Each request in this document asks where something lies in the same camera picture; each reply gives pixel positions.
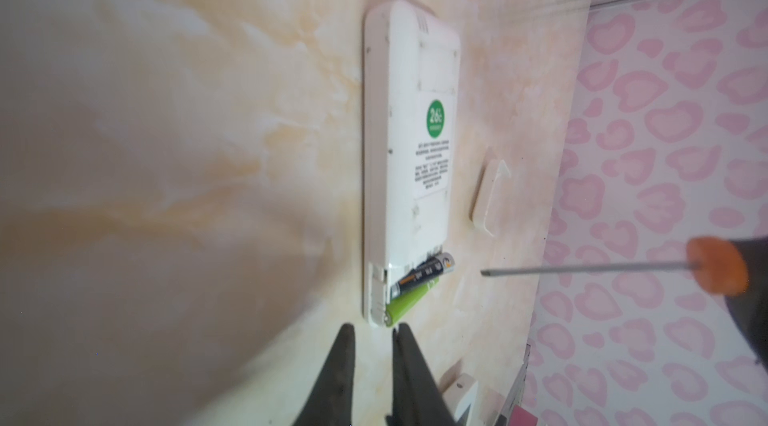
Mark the white remote control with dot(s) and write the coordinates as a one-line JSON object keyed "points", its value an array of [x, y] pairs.
{"points": [[411, 68], [460, 398]]}

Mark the green AAA battery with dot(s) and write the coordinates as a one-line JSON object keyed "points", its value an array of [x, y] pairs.
{"points": [[400, 306]]}

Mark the black AAA battery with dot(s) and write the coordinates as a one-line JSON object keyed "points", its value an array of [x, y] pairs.
{"points": [[431, 269]]}

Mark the white battery cover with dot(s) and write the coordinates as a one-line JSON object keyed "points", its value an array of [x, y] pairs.
{"points": [[488, 199]]}

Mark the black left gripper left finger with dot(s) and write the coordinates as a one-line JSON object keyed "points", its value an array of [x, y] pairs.
{"points": [[330, 400]]}

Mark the orange black screwdriver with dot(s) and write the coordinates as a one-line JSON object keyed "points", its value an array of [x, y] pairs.
{"points": [[734, 269]]}

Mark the pink tape roll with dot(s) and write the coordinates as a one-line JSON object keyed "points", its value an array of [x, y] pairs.
{"points": [[519, 416]]}

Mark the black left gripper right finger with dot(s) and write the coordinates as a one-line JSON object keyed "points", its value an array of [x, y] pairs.
{"points": [[416, 399]]}

